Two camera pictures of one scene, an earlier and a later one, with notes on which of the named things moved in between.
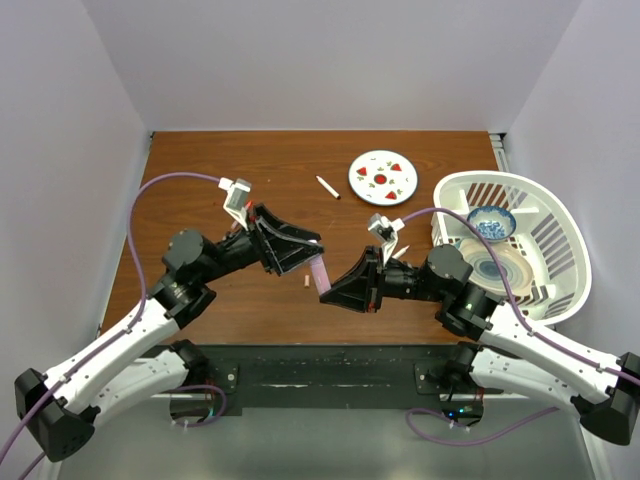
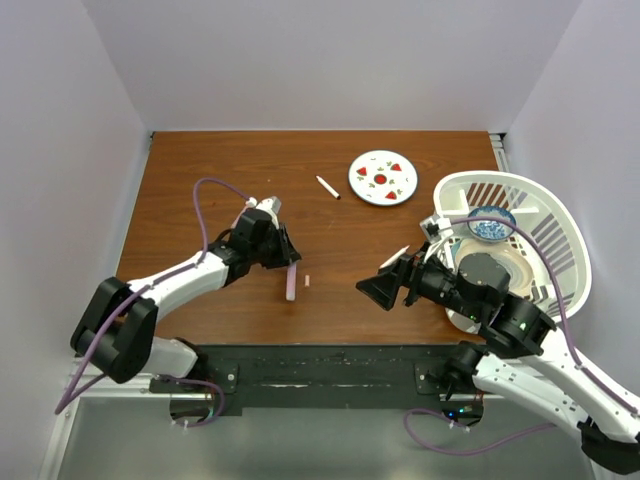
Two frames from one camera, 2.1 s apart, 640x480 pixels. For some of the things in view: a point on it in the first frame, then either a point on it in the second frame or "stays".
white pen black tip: [328, 187] stays
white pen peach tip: [399, 253] stays
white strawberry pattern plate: [383, 177] stays
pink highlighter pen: [321, 277] → [291, 282]
